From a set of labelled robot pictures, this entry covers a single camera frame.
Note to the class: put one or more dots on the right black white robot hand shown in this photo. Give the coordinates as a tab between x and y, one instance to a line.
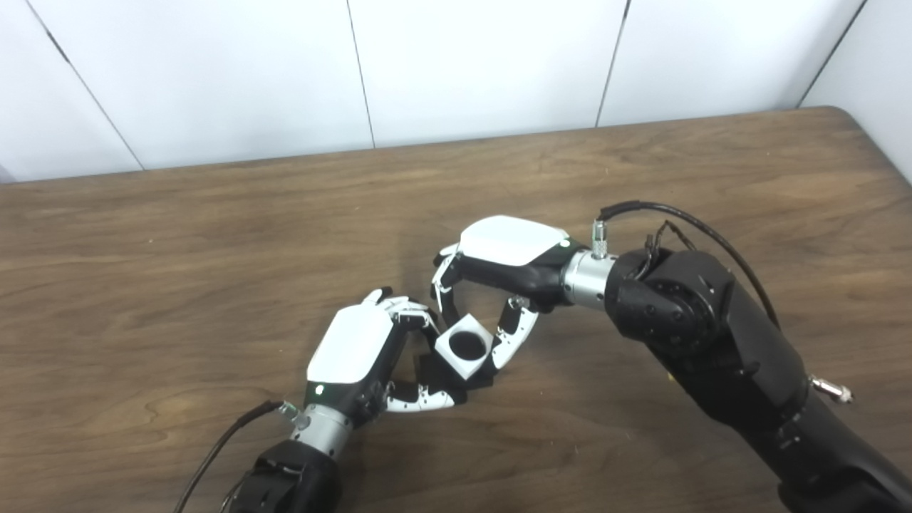
509	242

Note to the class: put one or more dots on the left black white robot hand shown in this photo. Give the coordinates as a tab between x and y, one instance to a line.
349	349

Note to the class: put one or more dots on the black peg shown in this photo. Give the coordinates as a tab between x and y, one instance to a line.
467	345

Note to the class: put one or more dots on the white square piece with hole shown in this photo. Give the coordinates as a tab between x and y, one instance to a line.
467	368

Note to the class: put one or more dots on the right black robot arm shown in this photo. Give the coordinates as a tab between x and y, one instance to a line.
719	342

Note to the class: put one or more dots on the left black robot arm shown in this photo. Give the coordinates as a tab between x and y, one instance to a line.
299	477

